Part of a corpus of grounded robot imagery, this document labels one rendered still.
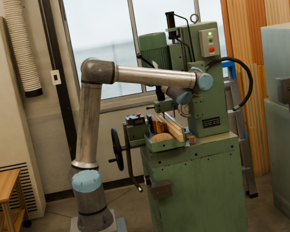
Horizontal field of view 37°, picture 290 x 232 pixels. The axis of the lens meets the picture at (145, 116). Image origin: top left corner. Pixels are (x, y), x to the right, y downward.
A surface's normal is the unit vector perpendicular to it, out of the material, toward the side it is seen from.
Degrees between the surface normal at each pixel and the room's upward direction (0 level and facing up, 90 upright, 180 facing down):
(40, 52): 90
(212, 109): 90
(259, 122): 87
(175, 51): 90
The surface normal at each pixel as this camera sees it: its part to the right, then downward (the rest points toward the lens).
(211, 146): 0.19, 0.20
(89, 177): -0.14, -0.93
